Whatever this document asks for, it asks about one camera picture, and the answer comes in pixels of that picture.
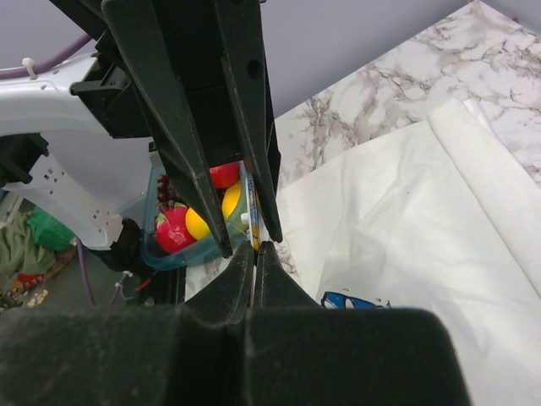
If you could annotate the red apple upper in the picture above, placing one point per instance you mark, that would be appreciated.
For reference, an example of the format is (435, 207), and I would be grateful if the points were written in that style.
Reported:
(226, 175)

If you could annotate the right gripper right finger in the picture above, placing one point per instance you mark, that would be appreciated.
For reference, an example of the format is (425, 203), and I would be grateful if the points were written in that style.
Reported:
(295, 352)

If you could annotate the red apple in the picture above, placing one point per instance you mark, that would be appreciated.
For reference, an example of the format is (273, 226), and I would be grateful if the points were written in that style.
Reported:
(171, 230)
(226, 175)

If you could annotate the red apple lower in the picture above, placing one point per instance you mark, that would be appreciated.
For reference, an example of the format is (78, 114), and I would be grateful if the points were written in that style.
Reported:
(171, 230)

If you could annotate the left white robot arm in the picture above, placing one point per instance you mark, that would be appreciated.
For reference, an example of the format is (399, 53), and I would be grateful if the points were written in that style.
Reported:
(57, 155)

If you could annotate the round brooch irises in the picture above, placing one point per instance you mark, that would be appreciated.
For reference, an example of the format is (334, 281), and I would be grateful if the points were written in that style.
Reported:
(253, 212)

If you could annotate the yellow lemon right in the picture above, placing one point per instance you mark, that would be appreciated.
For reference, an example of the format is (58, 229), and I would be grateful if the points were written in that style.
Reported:
(196, 225)

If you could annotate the teal plastic fruit bowl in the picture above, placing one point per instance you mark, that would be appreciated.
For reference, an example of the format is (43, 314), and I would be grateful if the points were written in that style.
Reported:
(202, 250)

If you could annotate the yellow lemon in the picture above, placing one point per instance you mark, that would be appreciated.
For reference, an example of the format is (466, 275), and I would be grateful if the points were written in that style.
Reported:
(196, 225)
(231, 198)

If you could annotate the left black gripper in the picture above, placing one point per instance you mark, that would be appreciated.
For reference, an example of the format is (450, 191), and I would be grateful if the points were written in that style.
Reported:
(212, 51)

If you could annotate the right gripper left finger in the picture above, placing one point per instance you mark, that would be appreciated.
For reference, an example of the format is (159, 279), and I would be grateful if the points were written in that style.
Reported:
(138, 355)

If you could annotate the green cloth on floor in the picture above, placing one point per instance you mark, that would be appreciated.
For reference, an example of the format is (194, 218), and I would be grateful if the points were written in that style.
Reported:
(30, 244)

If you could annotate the white printed t-shirt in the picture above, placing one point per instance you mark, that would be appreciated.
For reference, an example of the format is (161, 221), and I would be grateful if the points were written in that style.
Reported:
(438, 216)

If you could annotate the yellow lemon left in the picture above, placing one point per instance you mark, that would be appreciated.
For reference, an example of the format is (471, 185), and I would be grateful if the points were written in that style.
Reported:
(231, 198)

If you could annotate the dark purple grapes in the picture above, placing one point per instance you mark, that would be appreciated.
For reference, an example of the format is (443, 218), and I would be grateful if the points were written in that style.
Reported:
(165, 194)

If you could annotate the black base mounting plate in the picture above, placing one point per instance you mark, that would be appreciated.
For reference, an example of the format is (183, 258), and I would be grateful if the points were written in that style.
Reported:
(162, 287)

